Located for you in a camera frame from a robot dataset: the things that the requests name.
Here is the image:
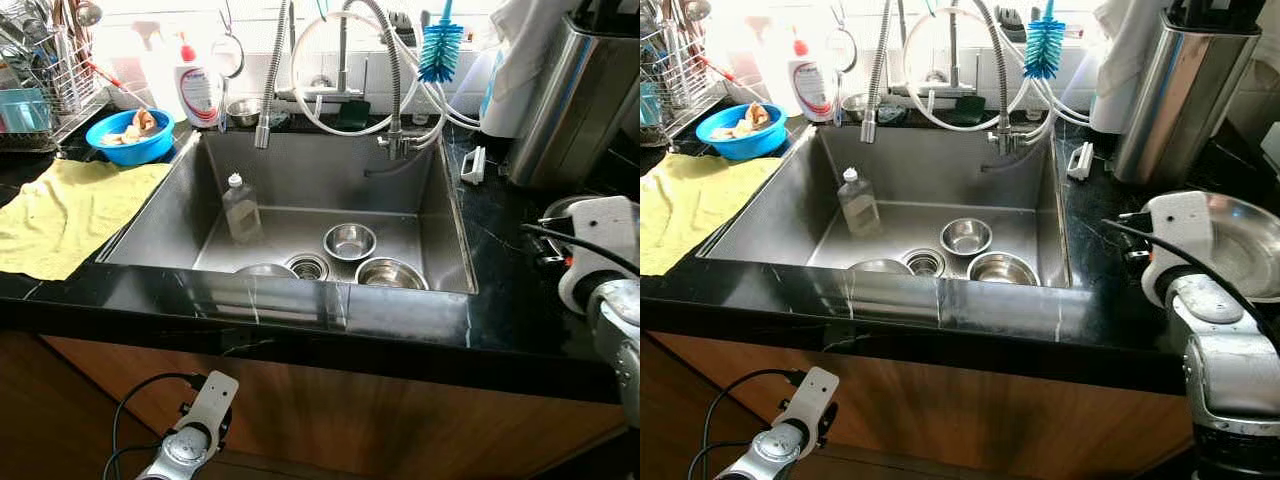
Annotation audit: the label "wire dish rack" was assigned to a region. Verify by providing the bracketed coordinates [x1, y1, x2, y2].
[640, 0, 726, 148]
[0, 0, 109, 153]

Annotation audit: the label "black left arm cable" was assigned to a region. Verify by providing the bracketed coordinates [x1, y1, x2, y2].
[103, 373, 206, 480]
[688, 368, 806, 480]

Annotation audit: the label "stainless steel sink basin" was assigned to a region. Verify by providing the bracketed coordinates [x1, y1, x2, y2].
[98, 130, 479, 296]
[698, 125, 1073, 291]

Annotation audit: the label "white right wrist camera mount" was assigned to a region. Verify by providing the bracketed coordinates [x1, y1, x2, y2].
[557, 196, 641, 316]
[1142, 190, 1219, 306]

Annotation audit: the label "white plastic hose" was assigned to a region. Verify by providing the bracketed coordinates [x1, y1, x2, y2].
[900, 8, 1093, 133]
[288, 10, 481, 139]

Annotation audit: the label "black knife handle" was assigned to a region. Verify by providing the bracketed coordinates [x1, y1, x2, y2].
[575, 0, 641, 36]
[1170, 0, 1266, 36]

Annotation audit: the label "shiny steel bowl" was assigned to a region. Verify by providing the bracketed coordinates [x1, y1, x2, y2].
[354, 256, 430, 292]
[966, 251, 1041, 287]

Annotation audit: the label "small round mesh strainer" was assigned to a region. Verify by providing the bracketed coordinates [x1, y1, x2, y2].
[209, 18, 246, 81]
[822, 12, 859, 76]

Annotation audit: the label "chrome flexible spray hose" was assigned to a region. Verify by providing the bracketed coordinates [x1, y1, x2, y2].
[254, 0, 293, 151]
[860, 0, 901, 145]

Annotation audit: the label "blue plastic bowl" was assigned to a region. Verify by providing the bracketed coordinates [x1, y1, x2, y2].
[696, 102, 788, 161]
[85, 108, 176, 167]

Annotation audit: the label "stainless steel knife block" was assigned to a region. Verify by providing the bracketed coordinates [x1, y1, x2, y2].
[507, 12, 641, 191]
[1112, 12, 1261, 188]

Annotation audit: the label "wide steel basin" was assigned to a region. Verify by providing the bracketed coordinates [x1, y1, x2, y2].
[543, 194, 603, 225]
[1195, 192, 1280, 303]

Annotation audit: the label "white hanging cloth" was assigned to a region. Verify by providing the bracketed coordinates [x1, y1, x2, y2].
[1090, 0, 1181, 134]
[478, 0, 579, 137]

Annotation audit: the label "white red-capped soap bottle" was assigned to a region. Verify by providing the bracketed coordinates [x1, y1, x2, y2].
[786, 28, 839, 123]
[172, 32, 226, 129]

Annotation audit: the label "steel sink drain strainer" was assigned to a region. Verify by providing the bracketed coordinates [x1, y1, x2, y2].
[900, 248, 947, 277]
[284, 252, 331, 281]

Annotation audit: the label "chrome spring neck faucet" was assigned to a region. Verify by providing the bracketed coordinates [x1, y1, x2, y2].
[915, 0, 1026, 157]
[300, 0, 413, 161]

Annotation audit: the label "brown food scraps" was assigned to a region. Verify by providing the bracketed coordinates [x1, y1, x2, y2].
[100, 108, 159, 147]
[712, 102, 773, 141]

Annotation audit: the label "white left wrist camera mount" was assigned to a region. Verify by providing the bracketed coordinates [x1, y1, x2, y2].
[772, 366, 841, 441]
[183, 371, 241, 441]

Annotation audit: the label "yellow dish cloth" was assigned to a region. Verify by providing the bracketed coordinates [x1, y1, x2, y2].
[0, 160, 171, 281]
[640, 152, 783, 277]

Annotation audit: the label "blue bottle brush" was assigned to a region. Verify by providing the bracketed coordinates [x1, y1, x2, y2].
[417, 0, 465, 85]
[1022, 0, 1067, 81]

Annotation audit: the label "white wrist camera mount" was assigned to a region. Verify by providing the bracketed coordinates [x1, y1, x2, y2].
[557, 196, 641, 316]
[772, 366, 841, 441]
[183, 371, 241, 441]
[1142, 190, 1219, 306]

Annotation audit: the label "clear plastic bottle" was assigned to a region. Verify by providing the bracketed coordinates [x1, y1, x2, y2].
[222, 172, 263, 244]
[838, 166, 883, 239]

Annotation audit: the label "brown wooden cabinet front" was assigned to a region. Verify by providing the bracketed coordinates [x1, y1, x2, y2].
[640, 335, 1201, 480]
[0, 332, 626, 480]

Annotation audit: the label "small steel bowl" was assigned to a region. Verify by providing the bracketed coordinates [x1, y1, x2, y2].
[940, 217, 994, 258]
[323, 222, 378, 263]

